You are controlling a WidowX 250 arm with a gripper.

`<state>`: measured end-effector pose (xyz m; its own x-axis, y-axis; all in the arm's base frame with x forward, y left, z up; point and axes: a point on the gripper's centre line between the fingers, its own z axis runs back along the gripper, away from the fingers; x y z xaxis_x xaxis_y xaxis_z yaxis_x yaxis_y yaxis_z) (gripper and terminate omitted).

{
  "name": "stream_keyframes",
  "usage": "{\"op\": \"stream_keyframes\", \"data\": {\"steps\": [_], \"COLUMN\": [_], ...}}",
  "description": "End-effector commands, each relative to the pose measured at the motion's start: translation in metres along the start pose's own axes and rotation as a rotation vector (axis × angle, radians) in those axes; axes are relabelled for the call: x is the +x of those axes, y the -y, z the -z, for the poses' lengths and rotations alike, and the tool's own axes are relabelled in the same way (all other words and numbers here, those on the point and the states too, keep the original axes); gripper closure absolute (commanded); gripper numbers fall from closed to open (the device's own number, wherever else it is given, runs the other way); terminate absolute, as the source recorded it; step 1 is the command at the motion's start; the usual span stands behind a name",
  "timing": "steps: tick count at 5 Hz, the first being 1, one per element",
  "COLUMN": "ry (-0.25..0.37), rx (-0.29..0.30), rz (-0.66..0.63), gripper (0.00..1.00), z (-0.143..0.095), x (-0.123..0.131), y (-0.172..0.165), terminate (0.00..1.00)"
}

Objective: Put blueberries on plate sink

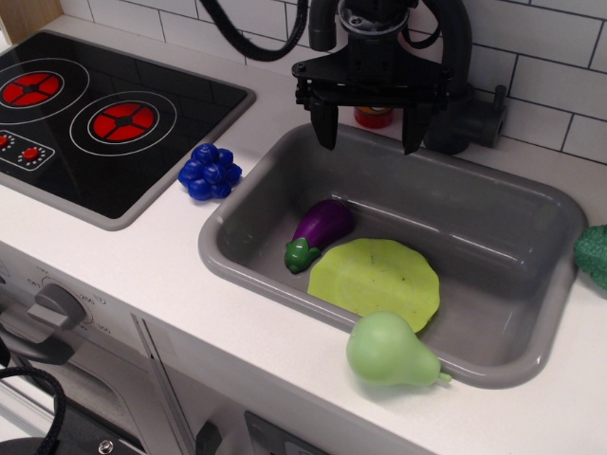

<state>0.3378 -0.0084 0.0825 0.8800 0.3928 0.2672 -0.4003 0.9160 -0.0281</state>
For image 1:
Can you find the grey oven knob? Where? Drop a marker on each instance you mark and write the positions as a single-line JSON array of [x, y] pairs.
[[56, 308]]

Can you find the blue toy blueberries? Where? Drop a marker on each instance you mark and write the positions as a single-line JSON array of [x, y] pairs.
[[210, 173]]

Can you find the green toy broccoli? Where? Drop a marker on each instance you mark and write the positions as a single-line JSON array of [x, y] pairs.
[[590, 254]]

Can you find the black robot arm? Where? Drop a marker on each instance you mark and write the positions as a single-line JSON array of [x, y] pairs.
[[374, 11]]

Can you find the green toy pear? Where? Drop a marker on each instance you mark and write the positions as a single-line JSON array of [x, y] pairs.
[[383, 350]]

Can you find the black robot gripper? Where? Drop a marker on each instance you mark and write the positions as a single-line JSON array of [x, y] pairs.
[[372, 69]]

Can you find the grey plastic sink basin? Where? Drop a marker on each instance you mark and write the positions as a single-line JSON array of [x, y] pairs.
[[501, 245]]

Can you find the red toy can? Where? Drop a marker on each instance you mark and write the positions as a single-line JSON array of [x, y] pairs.
[[373, 117]]

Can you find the purple toy eggplant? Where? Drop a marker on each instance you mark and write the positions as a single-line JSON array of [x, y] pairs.
[[324, 223]]

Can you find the yellow-green plastic plate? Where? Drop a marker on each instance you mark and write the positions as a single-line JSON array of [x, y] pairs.
[[367, 275]]

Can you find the dark grey toy faucet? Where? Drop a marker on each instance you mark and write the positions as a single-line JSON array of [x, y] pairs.
[[461, 118]]

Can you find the black toy stove top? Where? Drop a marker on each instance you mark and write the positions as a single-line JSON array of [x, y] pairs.
[[100, 134]]

